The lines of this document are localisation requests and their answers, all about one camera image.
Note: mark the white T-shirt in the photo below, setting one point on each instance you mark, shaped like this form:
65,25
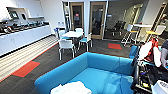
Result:
71,88

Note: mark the white chair blue seat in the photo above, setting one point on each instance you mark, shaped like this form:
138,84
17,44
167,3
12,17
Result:
86,40
62,34

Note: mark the white dining table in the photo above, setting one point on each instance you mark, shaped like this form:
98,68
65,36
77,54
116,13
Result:
73,34

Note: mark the blue sofa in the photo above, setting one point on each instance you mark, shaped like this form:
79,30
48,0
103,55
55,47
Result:
100,71

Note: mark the wooden framed glass door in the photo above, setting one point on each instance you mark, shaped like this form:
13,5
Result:
98,20
77,16

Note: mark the dark office chair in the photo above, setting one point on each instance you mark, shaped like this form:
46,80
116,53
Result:
116,27

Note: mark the white high table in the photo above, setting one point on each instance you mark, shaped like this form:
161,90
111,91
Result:
133,30

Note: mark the white kitchen base cabinets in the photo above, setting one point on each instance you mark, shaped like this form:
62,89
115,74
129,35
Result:
23,36

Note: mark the yellow bar stool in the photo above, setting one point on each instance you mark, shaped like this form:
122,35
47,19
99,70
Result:
155,31

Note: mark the person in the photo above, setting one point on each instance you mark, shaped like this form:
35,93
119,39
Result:
164,53

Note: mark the white rounded device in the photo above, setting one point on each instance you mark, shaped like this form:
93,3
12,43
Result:
160,87

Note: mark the white kitchen wall cabinets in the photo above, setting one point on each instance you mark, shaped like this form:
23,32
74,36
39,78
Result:
30,7

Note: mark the dark wall-mounted appliance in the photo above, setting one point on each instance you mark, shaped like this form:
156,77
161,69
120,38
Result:
14,15

